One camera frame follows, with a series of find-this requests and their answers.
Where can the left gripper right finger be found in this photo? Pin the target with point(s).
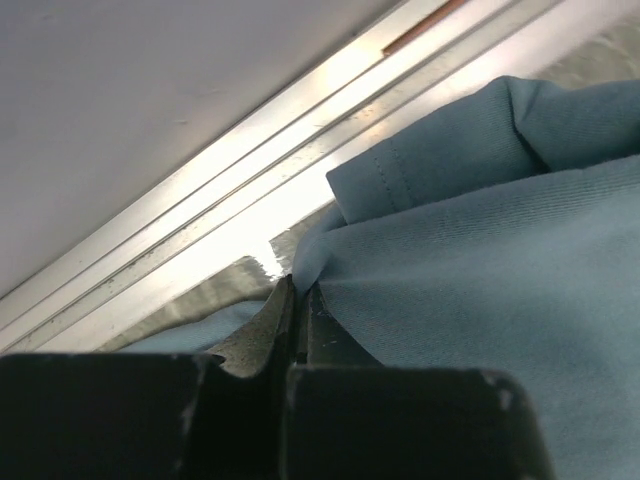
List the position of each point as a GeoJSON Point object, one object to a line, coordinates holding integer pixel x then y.
{"type": "Point", "coordinates": [328, 342]}

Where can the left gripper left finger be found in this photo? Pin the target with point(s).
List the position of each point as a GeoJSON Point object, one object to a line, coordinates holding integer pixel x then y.
{"type": "Point", "coordinates": [247, 352]}

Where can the aluminium frame rail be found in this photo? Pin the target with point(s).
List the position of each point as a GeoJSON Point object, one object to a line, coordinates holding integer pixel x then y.
{"type": "Point", "coordinates": [254, 181]}

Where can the grey-blue t shirt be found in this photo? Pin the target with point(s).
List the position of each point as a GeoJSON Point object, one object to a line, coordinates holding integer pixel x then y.
{"type": "Point", "coordinates": [488, 257]}

